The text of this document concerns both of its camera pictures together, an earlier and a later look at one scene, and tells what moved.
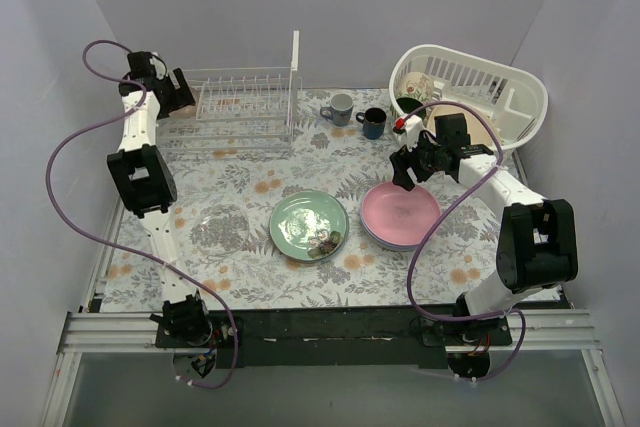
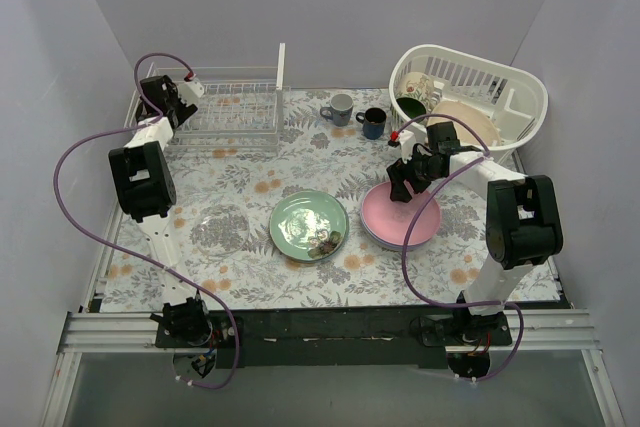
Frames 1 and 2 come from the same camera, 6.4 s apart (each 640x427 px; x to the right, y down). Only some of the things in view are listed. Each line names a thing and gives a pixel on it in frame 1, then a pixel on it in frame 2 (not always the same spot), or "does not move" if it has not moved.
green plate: [309, 226] does not move
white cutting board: [295, 50] → [281, 67]
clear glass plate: [219, 229] does not move
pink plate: [397, 216] does not move
